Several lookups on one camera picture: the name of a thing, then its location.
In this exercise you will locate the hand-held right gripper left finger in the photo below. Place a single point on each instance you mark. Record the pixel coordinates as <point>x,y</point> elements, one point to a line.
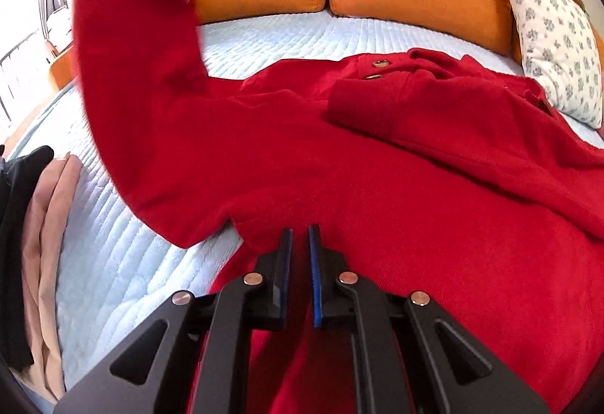
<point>284,273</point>

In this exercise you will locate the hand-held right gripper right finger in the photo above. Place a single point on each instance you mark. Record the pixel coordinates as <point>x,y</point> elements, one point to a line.
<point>315,273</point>

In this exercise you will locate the red buttoned knit coat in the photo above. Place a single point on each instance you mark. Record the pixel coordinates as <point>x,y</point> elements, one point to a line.
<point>377,187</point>

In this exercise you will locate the light blue quilted bed blanket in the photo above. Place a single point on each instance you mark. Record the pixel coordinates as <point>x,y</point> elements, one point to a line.
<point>118,263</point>

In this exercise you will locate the pink cloth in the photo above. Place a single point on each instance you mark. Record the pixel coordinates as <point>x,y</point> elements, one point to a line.
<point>47,253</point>

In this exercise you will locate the black cloth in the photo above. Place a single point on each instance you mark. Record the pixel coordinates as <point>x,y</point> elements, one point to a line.
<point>12,253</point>

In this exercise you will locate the large white floral pillow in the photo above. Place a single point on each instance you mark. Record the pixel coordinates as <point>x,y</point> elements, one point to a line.
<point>552,46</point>

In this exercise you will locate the orange bed frame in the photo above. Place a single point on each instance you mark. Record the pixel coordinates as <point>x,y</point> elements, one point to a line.
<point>63,67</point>

